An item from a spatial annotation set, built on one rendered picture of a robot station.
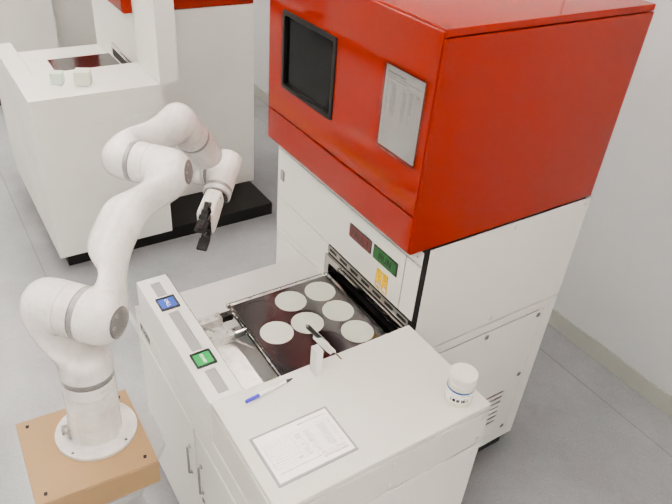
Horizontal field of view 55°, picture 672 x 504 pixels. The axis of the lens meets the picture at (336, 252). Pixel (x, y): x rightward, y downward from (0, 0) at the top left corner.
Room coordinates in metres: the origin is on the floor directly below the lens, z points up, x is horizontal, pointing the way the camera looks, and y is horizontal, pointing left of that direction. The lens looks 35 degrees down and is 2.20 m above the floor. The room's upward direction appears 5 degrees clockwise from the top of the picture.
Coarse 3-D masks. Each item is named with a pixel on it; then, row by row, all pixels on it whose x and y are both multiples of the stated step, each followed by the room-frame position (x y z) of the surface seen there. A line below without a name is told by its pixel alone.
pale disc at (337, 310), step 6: (336, 300) 1.59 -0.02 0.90; (324, 306) 1.56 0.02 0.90; (330, 306) 1.56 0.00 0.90; (336, 306) 1.56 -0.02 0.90; (342, 306) 1.57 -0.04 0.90; (348, 306) 1.57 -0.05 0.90; (324, 312) 1.53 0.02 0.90; (330, 312) 1.53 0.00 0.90; (336, 312) 1.53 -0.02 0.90; (342, 312) 1.54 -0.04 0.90; (348, 312) 1.54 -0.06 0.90; (330, 318) 1.50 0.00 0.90; (336, 318) 1.51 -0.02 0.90; (342, 318) 1.51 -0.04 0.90; (348, 318) 1.51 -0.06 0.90
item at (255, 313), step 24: (288, 288) 1.63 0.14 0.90; (336, 288) 1.65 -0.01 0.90; (240, 312) 1.49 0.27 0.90; (264, 312) 1.50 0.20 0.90; (288, 312) 1.51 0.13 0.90; (312, 312) 1.52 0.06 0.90; (360, 312) 1.54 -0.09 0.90; (312, 336) 1.42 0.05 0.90; (336, 336) 1.43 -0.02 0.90; (288, 360) 1.31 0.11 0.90
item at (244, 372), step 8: (216, 328) 1.43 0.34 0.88; (224, 328) 1.44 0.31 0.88; (232, 344) 1.37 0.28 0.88; (224, 352) 1.34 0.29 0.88; (232, 352) 1.34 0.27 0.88; (240, 352) 1.34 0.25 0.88; (224, 360) 1.31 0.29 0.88; (232, 360) 1.31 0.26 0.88; (240, 360) 1.31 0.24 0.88; (232, 368) 1.28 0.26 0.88; (240, 368) 1.28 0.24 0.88; (248, 368) 1.28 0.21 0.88; (240, 376) 1.25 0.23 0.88; (248, 376) 1.25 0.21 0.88; (256, 376) 1.26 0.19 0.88; (248, 384) 1.22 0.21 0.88; (256, 384) 1.23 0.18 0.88
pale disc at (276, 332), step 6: (270, 324) 1.45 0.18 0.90; (276, 324) 1.45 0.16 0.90; (282, 324) 1.46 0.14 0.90; (288, 324) 1.46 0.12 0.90; (264, 330) 1.42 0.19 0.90; (270, 330) 1.43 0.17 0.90; (276, 330) 1.43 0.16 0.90; (282, 330) 1.43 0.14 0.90; (288, 330) 1.43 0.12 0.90; (264, 336) 1.40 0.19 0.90; (270, 336) 1.40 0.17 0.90; (276, 336) 1.40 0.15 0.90; (282, 336) 1.40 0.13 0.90; (288, 336) 1.41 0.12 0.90; (270, 342) 1.37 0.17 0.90; (276, 342) 1.38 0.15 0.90; (282, 342) 1.38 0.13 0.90
